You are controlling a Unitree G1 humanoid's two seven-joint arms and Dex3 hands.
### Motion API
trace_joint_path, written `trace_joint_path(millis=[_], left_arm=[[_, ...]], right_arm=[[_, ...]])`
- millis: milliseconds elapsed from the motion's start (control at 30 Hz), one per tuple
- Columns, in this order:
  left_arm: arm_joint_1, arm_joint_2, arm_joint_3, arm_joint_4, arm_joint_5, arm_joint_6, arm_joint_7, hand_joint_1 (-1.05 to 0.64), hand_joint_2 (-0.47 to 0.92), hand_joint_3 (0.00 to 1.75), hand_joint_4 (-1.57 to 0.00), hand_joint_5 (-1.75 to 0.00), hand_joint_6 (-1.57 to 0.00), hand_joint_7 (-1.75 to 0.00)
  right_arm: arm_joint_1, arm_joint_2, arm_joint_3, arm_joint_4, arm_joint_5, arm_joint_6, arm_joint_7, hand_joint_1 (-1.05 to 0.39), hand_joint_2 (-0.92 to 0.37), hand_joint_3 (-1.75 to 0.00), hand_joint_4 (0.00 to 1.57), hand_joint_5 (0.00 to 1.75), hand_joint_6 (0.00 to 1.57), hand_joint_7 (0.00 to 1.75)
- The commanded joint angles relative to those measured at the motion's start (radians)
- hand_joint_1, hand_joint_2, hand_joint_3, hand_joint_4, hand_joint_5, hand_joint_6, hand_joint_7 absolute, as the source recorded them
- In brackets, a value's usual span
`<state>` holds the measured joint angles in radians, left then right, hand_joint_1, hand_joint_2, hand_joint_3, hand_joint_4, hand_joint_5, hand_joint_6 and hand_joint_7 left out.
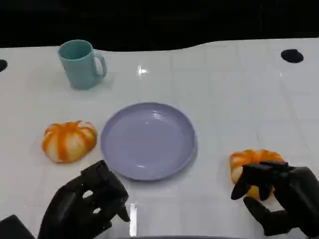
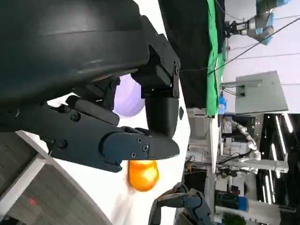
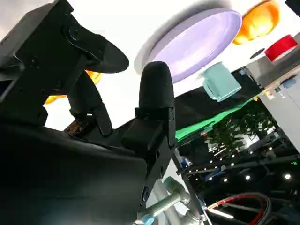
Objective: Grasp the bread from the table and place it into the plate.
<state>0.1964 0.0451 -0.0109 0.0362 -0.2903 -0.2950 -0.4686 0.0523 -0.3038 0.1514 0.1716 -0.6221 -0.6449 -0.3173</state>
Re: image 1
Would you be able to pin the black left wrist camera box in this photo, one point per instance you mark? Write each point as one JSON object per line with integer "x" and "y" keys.
{"x": 12, "y": 229}

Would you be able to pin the black round table grommet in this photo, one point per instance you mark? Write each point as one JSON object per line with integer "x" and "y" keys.
{"x": 2, "y": 66}
{"x": 291, "y": 56}

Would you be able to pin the lilac plate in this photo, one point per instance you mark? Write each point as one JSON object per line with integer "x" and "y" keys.
{"x": 147, "y": 142}

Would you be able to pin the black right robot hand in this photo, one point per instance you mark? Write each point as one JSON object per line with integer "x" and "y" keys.
{"x": 301, "y": 194}

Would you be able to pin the pale green mug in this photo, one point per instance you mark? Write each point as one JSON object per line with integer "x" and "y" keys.
{"x": 78, "y": 69}

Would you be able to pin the orange and white bread roll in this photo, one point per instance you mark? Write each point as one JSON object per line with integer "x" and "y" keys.
{"x": 249, "y": 156}
{"x": 68, "y": 142}

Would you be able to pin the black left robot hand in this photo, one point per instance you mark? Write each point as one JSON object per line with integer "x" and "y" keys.
{"x": 74, "y": 206}

